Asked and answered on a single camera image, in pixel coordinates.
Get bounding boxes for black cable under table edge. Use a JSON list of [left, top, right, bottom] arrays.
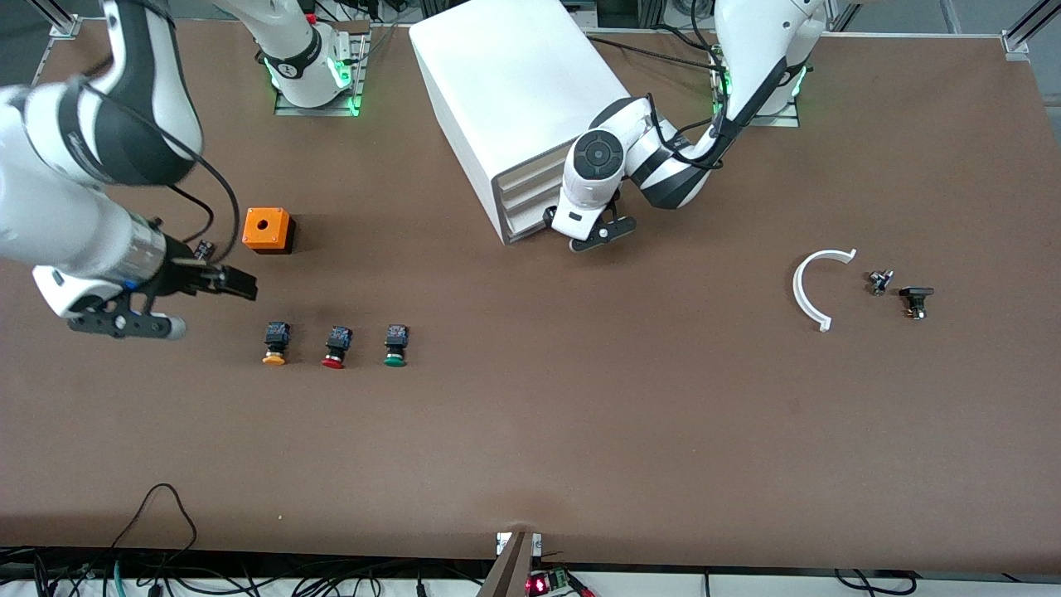
[[833, 569, 919, 597]]

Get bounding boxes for aluminium frame profile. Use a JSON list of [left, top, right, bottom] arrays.
[[29, 0, 84, 38], [999, 0, 1061, 55]]

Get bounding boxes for orange button box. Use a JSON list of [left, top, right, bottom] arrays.
[[241, 206, 297, 255]]

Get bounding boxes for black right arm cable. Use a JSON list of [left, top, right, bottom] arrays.
[[79, 79, 243, 283]]

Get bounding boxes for orange push button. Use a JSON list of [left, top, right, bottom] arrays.
[[262, 322, 291, 366]]

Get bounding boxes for white half-ring clamp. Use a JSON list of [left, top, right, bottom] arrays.
[[792, 248, 857, 332]]

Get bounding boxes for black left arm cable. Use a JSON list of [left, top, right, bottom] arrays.
[[609, 0, 821, 221]]

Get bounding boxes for red push button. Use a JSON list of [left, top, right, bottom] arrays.
[[322, 326, 353, 370]]

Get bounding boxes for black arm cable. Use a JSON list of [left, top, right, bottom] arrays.
[[609, 0, 821, 221], [79, 79, 243, 283]]

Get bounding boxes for black looped cable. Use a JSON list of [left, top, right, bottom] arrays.
[[112, 483, 200, 573]]

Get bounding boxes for black cable behind cabinet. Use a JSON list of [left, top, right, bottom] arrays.
[[580, 33, 722, 71]]

